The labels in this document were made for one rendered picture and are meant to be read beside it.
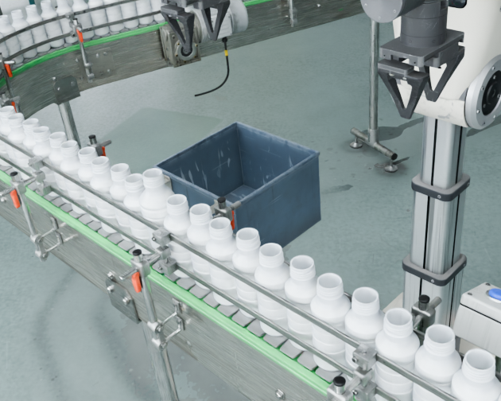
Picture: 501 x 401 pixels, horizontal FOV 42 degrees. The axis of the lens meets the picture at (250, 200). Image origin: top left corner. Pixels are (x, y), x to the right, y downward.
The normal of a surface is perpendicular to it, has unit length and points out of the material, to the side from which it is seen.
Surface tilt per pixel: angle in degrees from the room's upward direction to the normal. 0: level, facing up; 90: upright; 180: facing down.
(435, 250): 90
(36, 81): 89
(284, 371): 90
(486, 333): 70
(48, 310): 0
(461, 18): 90
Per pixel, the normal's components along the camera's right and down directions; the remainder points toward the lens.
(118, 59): 0.46, 0.46
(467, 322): -0.69, 0.14
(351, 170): -0.09, -0.83
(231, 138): 0.71, 0.33
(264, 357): -0.70, 0.45
